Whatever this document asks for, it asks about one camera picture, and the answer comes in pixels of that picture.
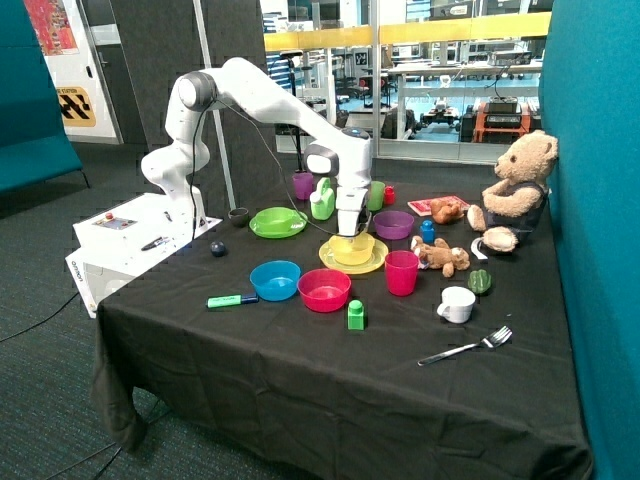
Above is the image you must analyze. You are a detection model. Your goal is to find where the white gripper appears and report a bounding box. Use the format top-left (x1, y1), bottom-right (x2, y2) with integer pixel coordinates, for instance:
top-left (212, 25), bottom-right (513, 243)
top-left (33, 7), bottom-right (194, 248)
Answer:
top-left (336, 186), bottom-right (371, 245)

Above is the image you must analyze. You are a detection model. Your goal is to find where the yellow plastic bowl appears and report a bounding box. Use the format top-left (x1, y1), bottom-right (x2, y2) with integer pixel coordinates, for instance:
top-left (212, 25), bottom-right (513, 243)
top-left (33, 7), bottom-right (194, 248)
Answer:
top-left (329, 234), bottom-right (375, 265)

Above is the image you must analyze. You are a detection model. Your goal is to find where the green plastic bowl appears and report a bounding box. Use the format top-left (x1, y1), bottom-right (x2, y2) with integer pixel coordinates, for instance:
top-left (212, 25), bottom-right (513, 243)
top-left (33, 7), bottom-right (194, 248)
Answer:
top-left (251, 207), bottom-right (296, 235)

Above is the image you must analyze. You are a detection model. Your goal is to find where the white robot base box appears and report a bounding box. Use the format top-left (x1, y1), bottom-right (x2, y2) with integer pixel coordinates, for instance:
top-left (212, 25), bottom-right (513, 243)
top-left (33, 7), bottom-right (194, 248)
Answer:
top-left (66, 193), bottom-right (221, 318)

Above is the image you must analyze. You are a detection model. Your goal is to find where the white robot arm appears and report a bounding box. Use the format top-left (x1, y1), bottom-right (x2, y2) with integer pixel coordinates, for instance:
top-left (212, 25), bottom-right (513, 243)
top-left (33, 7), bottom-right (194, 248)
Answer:
top-left (141, 57), bottom-right (372, 237)

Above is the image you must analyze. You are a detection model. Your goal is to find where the yellow plastic plate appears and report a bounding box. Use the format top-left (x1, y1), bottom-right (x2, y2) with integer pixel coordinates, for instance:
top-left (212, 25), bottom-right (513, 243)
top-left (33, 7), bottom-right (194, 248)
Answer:
top-left (318, 239), bottom-right (389, 275)

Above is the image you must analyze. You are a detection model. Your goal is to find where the green plastic plate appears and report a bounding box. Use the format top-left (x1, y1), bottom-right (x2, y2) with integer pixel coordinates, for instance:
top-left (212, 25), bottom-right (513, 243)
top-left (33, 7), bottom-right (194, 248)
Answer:
top-left (249, 210), bottom-right (307, 239)

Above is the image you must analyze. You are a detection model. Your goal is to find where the purple plastic bowl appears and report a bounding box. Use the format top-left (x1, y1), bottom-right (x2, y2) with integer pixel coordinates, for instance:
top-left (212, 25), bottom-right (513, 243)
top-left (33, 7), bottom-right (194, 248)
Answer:
top-left (373, 210), bottom-right (414, 240)

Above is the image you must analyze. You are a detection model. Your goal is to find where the green plastic cup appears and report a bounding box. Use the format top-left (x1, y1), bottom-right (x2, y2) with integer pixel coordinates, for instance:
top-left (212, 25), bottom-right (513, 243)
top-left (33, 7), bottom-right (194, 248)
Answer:
top-left (367, 181), bottom-right (386, 212)

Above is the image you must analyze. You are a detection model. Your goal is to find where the green toy watering can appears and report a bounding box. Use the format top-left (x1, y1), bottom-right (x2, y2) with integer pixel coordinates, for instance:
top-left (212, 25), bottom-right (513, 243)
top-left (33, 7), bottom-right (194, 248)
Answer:
top-left (309, 177), bottom-right (335, 221)

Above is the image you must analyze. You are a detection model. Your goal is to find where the red toy block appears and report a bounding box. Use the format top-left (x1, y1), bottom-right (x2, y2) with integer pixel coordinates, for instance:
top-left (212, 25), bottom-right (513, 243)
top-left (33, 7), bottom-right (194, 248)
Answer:
top-left (383, 186), bottom-right (396, 206)

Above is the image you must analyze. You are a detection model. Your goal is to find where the pink plastic cup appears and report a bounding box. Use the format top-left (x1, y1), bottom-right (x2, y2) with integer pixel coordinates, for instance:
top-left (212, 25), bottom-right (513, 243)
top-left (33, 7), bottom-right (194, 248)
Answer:
top-left (384, 250), bottom-right (419, 297)

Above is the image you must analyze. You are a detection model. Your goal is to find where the red book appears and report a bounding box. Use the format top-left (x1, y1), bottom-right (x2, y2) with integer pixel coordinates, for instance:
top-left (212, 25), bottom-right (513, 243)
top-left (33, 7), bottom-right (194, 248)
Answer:
top-left (407, 195), bottom-right (470, 217)

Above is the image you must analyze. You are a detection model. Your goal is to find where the blue toy block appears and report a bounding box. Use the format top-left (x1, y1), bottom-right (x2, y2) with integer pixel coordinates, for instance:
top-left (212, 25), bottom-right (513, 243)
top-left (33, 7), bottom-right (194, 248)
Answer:
top-left (420, 220), bottom-right (435, 244)

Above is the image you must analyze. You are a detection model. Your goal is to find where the pink plastic bowl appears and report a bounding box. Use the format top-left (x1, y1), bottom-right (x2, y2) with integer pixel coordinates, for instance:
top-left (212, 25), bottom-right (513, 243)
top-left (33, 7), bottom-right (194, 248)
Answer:
top-left (297, 268), bottom-right (352, 313)

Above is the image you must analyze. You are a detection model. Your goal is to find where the purple plastic cup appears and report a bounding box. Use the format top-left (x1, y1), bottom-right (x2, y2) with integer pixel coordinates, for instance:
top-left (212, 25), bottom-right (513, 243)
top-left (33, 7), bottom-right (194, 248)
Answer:
top-left (292, 172), bottom-right (314, 201)

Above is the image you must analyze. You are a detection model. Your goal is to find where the green toy block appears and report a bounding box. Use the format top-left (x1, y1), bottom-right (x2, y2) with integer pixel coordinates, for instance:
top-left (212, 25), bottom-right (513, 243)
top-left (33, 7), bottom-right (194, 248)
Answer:
top-left (347, 299), bottom-right (366, 331)

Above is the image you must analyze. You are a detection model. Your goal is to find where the small brown lying teddy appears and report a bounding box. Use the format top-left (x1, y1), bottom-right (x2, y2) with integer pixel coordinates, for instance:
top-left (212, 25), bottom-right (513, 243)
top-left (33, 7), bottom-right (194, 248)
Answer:
top-left (410, 236), bottom-right (470, 278)

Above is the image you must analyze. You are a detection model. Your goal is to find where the small brown sitting teddy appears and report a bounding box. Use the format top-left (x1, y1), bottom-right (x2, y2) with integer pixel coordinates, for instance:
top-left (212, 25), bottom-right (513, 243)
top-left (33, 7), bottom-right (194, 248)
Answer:
top-left (430, 199), bottom-right (464, 225)

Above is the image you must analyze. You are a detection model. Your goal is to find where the blue plastic bowl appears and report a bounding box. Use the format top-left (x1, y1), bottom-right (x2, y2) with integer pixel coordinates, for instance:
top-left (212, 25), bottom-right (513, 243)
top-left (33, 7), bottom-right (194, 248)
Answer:
top-left (249, 260), bottom-right (301, 302)

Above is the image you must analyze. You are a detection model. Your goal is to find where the white ceramic cup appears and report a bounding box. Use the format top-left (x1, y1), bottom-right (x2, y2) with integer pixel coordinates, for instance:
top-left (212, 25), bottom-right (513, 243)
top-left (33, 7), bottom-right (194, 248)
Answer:
top-left (436, 286), bottom-right (476, 324)

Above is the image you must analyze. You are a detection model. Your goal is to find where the small black bowl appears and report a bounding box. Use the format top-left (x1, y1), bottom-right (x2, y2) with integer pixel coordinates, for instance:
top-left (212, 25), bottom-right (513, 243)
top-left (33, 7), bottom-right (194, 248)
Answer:
top-left (228, 207), bottom-right (249, 228)

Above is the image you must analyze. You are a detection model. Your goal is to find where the green toy pepper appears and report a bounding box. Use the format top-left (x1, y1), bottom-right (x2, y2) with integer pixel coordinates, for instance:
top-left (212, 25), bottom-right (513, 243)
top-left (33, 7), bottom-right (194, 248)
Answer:
top-left (467, 269), bottom-right (492, 296)

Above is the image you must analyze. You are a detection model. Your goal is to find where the black tablecloth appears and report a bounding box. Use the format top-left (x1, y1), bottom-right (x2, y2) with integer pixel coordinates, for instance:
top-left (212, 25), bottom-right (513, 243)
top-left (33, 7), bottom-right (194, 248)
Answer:
top-left (90, 154), bottom-right (596, 480)

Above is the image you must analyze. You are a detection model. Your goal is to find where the dark blue ball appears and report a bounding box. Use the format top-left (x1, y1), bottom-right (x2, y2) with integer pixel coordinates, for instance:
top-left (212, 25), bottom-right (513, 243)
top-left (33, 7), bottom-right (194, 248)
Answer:
top-left (210, 241), bottom-right (227, 258)

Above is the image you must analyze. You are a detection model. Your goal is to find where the green highlighter marker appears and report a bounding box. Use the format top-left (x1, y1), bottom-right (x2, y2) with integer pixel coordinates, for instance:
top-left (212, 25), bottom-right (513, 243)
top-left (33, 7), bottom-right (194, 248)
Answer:
top-left (206, 293), bottom-right (259, 309)

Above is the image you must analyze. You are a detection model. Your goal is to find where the large beige teddy bear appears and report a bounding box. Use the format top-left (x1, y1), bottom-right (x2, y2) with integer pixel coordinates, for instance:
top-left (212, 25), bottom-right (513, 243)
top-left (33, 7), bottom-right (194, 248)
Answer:
top-left (467, 130), bottom-right (559, 252)

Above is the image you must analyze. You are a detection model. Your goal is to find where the silver metal fork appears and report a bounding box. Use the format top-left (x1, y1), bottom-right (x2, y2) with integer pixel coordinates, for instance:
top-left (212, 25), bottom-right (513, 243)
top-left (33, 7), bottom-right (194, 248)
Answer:
top-left (417, 326), bottom-right (513, 367)

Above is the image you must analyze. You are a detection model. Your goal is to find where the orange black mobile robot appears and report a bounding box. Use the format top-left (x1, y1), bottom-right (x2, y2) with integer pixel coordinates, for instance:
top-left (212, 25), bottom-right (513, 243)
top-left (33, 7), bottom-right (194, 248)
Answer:
top-left (459, 97), bottom-right (541, 144)

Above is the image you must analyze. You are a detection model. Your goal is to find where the black microphone stand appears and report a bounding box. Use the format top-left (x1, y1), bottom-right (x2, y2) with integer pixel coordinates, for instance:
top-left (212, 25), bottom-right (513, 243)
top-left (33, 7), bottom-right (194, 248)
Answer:
top-left (279, 49), bottom-right (306, 173)

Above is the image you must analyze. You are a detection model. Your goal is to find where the black marker pen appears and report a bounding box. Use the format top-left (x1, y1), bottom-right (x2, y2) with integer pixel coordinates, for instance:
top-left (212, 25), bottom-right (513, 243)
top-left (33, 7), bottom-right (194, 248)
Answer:
top-left (141, 237), bottom-right (170, 252)

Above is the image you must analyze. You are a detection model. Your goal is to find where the teal sofa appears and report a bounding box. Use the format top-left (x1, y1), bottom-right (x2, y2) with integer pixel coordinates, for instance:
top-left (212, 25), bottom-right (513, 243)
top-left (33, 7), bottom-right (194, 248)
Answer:
top-left (0, 0), bottom-right (83, 193)

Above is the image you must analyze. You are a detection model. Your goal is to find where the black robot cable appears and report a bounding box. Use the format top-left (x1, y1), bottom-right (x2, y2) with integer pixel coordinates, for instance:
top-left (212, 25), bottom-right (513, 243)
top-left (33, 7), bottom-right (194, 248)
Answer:
top-left (187, 97), bottom-right (341, 244)

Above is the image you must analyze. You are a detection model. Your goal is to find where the teal partition wall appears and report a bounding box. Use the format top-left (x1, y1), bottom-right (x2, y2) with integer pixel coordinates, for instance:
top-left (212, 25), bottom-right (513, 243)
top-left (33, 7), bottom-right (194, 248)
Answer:
top-left (540, 1), bottom-right (639, 479)

